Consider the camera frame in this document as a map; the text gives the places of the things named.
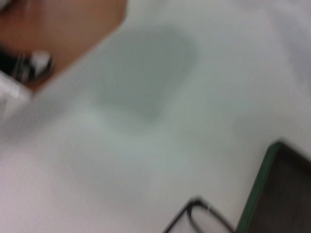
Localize green glasses case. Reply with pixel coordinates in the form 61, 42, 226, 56
232, 140, 311, 233

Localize black glasses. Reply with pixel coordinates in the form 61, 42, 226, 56
163, 196, 235, 233

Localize black and silver floor fixture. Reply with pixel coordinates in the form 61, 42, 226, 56
0, 47, 55, 84

